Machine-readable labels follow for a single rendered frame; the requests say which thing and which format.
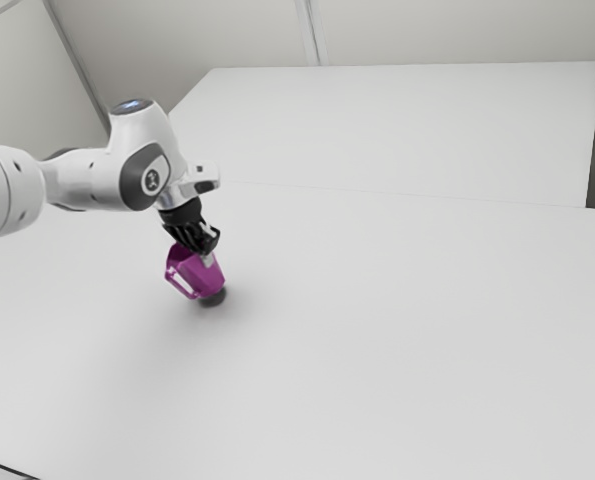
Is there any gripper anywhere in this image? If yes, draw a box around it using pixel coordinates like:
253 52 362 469
157 198 222 270

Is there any purple faceted mug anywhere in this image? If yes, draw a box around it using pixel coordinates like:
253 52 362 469
163 242 228 308

